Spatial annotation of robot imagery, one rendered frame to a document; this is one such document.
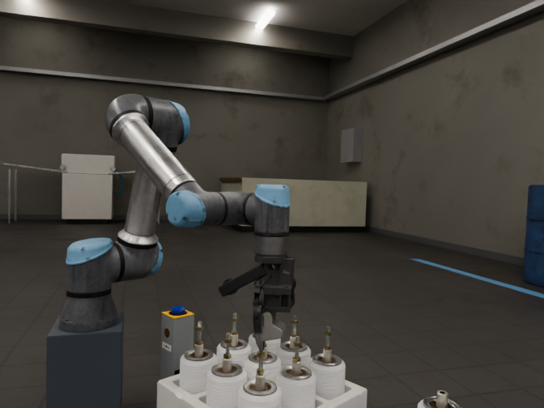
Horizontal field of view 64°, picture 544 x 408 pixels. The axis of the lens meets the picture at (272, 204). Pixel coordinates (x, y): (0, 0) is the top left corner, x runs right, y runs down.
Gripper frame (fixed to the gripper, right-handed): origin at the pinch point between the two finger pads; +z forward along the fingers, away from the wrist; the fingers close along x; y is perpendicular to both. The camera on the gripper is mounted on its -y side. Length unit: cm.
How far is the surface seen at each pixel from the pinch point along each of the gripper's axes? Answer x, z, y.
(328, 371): 14.7, 10.6, 14.6
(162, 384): 10.1, 16.9, -27.3
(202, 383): 9.7, 15.0, -16.3
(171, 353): 22.7, 13.8, -30.5
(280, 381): 6.1, 10.7, 4.1
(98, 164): 517, -59, -372
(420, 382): 71, 35, 45
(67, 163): 497, -60, -410
